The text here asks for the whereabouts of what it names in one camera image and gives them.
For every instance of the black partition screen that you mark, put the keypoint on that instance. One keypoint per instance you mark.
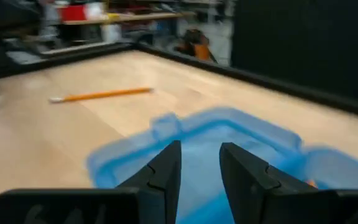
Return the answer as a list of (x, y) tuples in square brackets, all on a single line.
[(306, 40)]

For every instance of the red storage box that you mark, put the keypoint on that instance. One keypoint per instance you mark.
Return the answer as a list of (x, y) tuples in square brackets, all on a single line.
[(72, 13)]

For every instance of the blue plastic pencil box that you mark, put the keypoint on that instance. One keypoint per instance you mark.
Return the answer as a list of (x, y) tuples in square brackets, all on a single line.
[(204, 149)]

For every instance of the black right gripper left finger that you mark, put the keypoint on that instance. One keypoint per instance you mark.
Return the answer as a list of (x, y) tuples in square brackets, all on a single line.
[(154, 202)]

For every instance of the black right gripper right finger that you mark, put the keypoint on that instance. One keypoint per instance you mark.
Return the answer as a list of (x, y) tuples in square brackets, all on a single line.
[(259, 202)]

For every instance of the orange and black bag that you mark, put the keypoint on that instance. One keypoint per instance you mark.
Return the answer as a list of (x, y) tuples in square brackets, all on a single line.
[(201, 51)]

